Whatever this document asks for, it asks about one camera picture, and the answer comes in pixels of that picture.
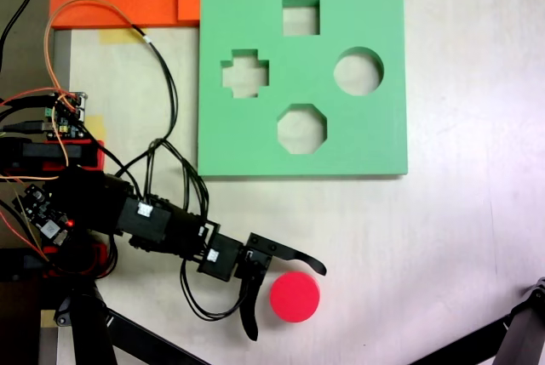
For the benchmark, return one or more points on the black camera tripod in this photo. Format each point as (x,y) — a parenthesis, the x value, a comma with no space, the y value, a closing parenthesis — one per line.
(89,331)

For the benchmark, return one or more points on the red cylinder block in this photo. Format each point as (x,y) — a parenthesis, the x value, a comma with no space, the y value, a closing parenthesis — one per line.
(294,297)

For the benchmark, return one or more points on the circuit board with green terminal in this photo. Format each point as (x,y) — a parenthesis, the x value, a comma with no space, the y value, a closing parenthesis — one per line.
(64,120)

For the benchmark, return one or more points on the yellow masking tape piece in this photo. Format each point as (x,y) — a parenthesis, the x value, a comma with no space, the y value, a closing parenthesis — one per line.
(97,124)
(119,36)

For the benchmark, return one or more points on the black notched tripod stack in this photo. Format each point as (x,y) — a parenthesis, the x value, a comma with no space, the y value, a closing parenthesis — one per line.
(523,339)

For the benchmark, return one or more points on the green shape-hole board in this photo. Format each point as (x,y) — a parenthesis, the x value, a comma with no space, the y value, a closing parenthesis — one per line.
(306,71)

